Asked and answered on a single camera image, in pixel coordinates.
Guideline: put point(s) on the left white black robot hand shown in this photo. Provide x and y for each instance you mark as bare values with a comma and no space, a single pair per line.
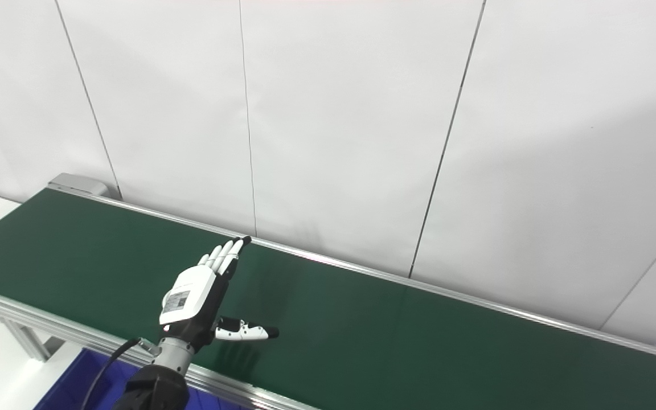
194,302

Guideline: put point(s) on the aluminium conveyor support leg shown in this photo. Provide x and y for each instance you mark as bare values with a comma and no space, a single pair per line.
26,336

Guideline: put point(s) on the green conveyor belt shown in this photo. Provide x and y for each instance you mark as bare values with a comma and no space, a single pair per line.
390,324

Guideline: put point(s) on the blue bin with white parts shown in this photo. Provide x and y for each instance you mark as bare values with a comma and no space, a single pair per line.
72,381

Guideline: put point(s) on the grey conveyor end housing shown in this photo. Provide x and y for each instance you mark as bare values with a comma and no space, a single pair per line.
80,185

